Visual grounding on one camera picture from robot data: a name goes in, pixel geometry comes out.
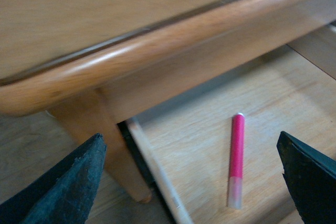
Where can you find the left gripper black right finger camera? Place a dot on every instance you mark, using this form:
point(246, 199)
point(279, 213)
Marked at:
point(310, 179)

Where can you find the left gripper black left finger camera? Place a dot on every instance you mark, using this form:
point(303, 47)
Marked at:
point(63, 194)

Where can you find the pink marker with clear cap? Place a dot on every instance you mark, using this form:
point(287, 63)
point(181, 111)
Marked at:
point(235, 181)

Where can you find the wooden drawer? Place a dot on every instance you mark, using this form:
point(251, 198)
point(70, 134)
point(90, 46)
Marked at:
point(186, 141)

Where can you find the wooden dresser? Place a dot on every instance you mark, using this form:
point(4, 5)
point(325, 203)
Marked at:
point(54, 49)

